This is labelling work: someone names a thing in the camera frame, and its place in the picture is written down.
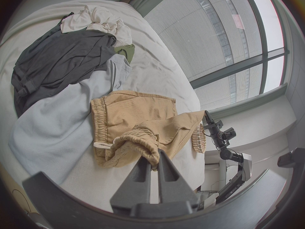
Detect blue-green curtain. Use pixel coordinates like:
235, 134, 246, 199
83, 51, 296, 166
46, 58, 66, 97
132, 0, 168, 17

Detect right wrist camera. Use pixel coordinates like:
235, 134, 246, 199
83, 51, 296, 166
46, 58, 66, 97
218, 127, 237, 141

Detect white garment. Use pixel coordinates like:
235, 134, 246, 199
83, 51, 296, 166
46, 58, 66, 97
60, 4, 133, 46

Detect bed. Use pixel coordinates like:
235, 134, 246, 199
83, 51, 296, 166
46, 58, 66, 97
0, 0, 207, 224

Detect round woven basket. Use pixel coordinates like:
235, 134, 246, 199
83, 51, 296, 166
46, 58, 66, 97
192, 123, 207, 154

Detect pale grey garment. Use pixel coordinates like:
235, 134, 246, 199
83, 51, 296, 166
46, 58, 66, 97
8, 53, 133, 184

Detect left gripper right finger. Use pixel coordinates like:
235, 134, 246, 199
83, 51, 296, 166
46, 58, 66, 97
157, 149, 200, 207

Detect tan shorts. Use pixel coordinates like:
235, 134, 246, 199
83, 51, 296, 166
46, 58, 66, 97
90, 90, 205, 169

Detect window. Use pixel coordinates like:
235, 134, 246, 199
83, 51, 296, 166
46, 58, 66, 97
142, 0, 294, 119

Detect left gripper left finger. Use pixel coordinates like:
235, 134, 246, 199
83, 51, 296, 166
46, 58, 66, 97
110, 156, 152, 210

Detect green garment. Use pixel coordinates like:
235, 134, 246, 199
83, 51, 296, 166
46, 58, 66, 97
113, 44, 136, 64

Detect black garment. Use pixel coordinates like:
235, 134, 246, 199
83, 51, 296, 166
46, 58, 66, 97
11, 12, 117, 115

